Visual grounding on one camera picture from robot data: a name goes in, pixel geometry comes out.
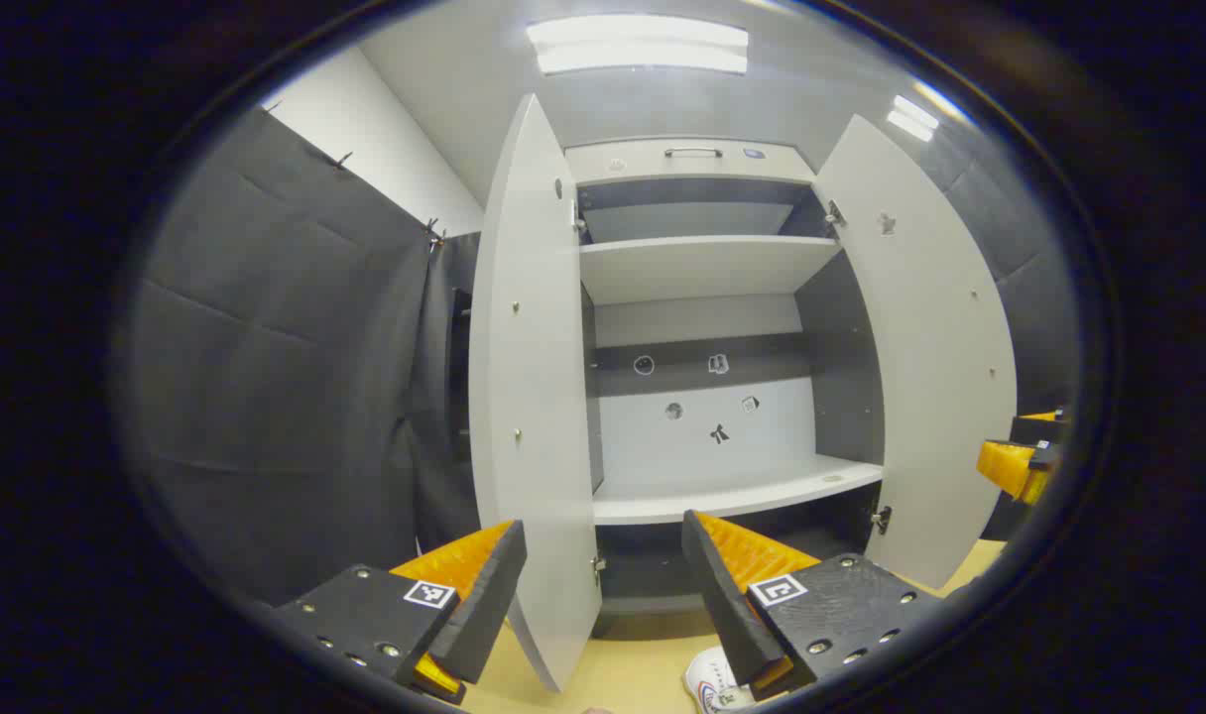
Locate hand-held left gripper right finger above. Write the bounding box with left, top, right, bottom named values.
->
left=680, top=510, right=946, bottom=701

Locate white shoe cabinet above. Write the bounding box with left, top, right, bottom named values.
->
left=563, top=137, right=887, bottom=616

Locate white cabinet door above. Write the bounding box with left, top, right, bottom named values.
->
left=467, top=94, right=604, bottom=693
left=811, top=114, right=1019, bottom=591

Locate black door handle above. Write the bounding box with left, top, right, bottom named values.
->
left=450, top=288, right=475, bottom=462

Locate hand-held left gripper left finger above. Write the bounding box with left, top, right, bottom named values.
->
left=271, top=519, right=528, bottom=705

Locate white canvas shoe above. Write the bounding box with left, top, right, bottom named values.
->
left=684, top=647, right=760, bottom=713

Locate ceiling light panel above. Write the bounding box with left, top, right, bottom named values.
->
left=886, top=94, right=941, bottom=142
left=526, top=15, right=750, bottom=76

